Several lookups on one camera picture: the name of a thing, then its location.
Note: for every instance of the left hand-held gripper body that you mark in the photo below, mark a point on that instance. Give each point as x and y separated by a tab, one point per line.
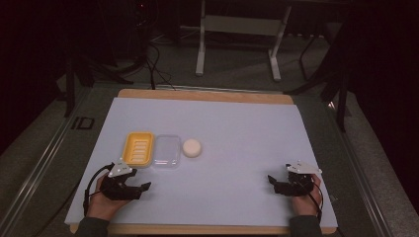
115	191

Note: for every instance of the wooden table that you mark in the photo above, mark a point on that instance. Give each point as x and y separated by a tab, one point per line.
204	95

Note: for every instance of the metal floor rail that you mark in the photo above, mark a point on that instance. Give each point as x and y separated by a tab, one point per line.
39	164
359	171

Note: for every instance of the white table mat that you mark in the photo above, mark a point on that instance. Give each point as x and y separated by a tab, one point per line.
230	158

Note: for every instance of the clear plastic container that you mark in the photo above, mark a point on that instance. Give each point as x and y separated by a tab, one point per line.
167	151

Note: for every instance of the white metal stand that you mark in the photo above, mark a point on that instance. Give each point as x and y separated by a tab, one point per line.
242	25

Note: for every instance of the yellow soap dish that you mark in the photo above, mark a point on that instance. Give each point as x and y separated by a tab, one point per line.
138	148

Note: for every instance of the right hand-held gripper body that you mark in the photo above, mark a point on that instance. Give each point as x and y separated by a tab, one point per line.
299	184

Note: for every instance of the dark metal stand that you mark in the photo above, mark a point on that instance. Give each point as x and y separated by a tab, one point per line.
79	75

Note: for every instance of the dark chair frame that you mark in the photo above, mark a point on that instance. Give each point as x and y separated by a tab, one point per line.
332	82

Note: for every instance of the person's left hand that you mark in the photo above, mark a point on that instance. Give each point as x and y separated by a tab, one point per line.
102	205

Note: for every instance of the round white soap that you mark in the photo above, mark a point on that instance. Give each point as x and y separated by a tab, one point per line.
192	147

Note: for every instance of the person's right hand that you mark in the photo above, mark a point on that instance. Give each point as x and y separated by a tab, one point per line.
304	204

